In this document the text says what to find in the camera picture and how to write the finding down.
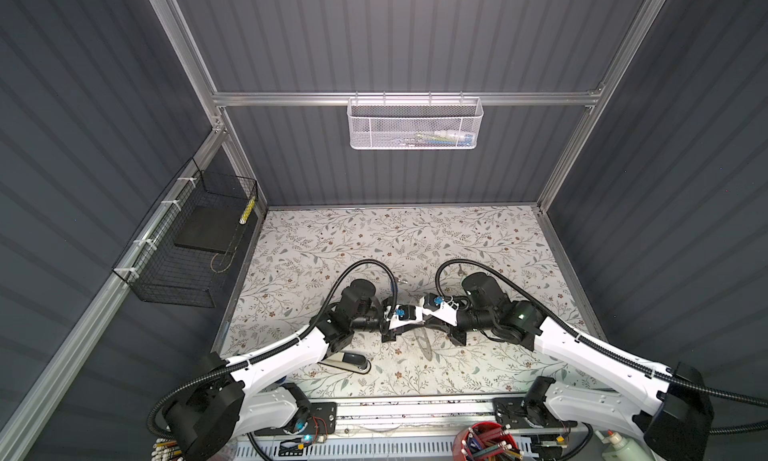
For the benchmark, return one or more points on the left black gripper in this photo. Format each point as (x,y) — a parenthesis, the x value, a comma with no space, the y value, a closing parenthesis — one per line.
(389,336)

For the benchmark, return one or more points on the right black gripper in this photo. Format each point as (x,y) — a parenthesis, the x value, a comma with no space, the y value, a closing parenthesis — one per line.
(454,335)

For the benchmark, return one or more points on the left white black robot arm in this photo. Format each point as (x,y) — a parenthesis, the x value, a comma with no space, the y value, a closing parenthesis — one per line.
(247,393)

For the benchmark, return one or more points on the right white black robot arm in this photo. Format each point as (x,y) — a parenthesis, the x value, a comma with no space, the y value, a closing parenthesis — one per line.
(648,400)

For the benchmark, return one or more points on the grey black stapler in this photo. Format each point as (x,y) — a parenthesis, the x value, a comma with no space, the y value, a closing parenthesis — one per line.
(352,362)

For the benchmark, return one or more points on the red pencil cup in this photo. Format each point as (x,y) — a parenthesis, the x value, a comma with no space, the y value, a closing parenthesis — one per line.
(485,441)

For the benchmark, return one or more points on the yellow marker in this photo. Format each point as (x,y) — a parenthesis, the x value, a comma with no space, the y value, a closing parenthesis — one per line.
(243,219)

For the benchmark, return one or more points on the white glue bottle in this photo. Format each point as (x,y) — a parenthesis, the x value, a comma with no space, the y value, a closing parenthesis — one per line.
(620,448)

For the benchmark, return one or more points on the black foam pad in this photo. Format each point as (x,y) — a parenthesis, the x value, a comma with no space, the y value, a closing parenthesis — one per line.
(210,229)

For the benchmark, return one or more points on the clear pencil jar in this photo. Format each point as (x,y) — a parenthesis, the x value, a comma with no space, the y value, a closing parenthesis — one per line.
(166,449)

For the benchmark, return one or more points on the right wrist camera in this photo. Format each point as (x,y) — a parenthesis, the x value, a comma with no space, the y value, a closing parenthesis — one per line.
(436,307)

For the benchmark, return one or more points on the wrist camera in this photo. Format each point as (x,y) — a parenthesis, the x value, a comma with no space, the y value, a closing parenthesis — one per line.
(406,315)
(436,307)

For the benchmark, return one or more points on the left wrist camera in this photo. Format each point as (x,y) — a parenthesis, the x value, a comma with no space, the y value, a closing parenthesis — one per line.
(406,315)

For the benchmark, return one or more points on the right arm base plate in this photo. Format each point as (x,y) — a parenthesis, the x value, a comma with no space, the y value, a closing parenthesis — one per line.
(519,413)

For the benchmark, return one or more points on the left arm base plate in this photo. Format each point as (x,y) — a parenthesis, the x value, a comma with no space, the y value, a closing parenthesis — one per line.
(321,420)

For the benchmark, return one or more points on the white wire mesh basket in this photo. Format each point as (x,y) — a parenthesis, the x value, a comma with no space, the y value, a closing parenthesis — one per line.
(414,122)

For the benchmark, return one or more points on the black wire basket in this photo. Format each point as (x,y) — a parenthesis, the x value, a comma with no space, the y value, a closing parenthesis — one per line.
(159,272)

